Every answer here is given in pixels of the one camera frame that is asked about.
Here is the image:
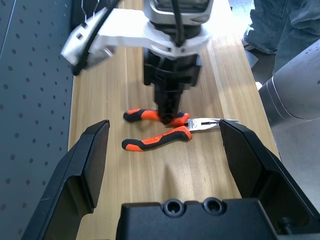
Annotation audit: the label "person in blue jeans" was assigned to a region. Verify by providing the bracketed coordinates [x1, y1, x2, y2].
[241, 0, 320, 73]

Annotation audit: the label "orange black needle-nose pliers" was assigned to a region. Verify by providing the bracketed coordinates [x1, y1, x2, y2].
[121, 108, 240, 152]

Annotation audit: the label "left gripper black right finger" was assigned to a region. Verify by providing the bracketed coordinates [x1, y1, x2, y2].
[218, 118, 320, 236]

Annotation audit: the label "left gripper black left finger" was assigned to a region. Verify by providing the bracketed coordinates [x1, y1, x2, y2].
[21, 119, 111, 240]

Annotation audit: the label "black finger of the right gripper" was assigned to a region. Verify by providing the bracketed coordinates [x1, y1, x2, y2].
[153, 93, 183, 125]

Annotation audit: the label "silver right robot leg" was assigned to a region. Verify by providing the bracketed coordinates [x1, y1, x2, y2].
[258, 37, 320, 131]

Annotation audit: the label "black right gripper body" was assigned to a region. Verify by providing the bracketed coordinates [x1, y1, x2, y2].
[142, 47, 203, 95]

